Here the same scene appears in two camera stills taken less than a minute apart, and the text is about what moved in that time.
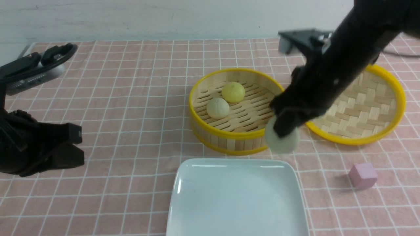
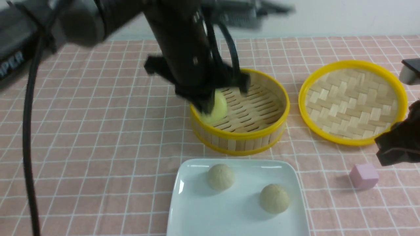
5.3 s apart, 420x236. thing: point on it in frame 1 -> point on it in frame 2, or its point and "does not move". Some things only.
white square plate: x=237 y=197 does not move
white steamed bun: x=218 y=108 -> x=220 y=177
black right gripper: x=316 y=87 -> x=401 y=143
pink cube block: x=363 y=176 does not move
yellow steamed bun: x=233 y=92 -> x=219 y=109
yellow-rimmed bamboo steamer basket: x=229 y=109 does not move
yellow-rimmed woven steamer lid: x=370 y=110 does not move
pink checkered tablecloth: x=131 y=100 does not move
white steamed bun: x=287 y=144 -> x=274 y=199
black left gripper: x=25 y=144 -> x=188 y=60
